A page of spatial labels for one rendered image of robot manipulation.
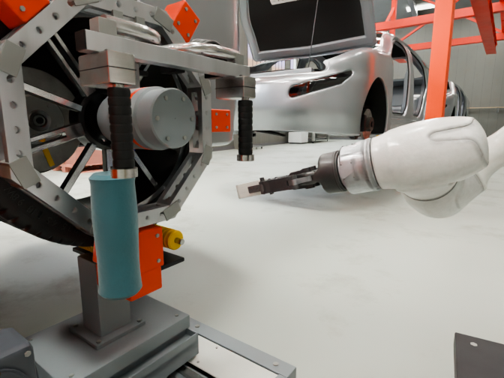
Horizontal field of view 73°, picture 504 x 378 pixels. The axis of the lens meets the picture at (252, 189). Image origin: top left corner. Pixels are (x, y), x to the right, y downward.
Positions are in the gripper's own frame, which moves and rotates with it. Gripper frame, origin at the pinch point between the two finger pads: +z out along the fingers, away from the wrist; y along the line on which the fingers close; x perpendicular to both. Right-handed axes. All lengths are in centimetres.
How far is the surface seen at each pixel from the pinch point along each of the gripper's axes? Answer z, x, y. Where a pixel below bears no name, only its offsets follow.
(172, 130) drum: 12.5, -15.9, 6.2
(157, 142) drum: 14.4, -14.1, 9.2
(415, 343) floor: -9, 75, -75
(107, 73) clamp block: 4.7, -23.3, 25.2
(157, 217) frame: 32.0, 2.4, -1.2
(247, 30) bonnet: 165, -180, -325
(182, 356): 46, 48, -10
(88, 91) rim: 34.4, -31.6, 8.2
